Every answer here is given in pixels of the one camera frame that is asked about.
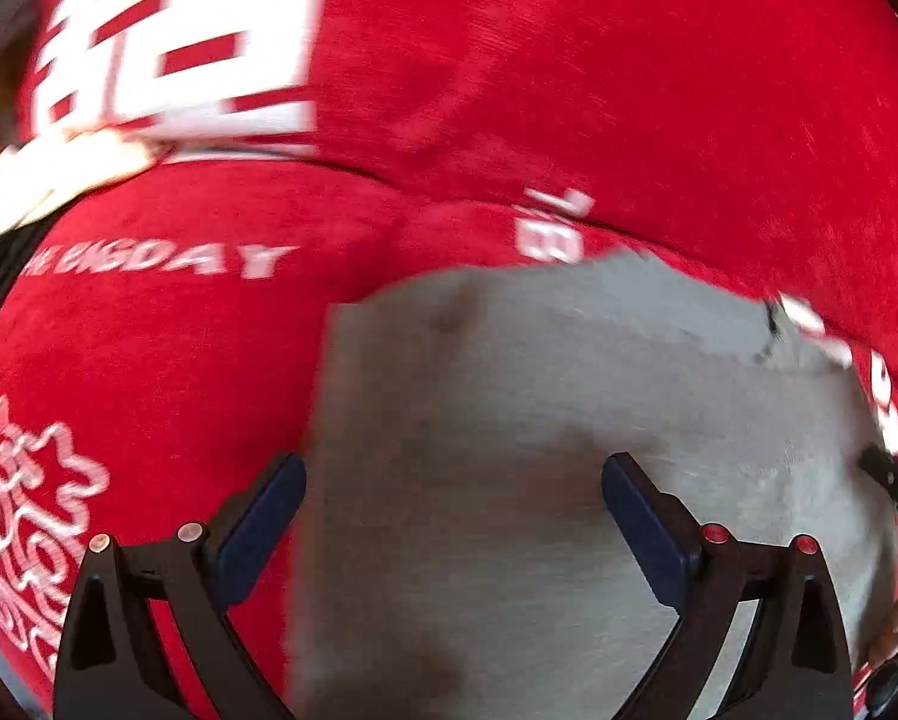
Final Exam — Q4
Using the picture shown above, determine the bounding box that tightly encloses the red folded quilt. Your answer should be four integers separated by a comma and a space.
14, 0, 898, 361

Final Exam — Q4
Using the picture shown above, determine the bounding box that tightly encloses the grey knit sweater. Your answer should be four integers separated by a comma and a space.
284, 251, 898, 720

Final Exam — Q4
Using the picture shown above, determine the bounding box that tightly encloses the person's right hand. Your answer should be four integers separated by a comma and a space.
865, 577, 898, 672

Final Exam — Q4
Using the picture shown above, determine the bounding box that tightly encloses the red printed sofa seat cover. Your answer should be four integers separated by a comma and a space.
0, 157, 898, 720

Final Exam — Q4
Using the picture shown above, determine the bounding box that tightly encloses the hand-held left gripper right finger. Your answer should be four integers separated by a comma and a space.
601, 451, 857, 720

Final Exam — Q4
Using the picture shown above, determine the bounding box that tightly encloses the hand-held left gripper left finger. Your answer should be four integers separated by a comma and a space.
53, 452, 307, 720

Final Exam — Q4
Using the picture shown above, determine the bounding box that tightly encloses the cream cloth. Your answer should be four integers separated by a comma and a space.
0, 129, 176, 257

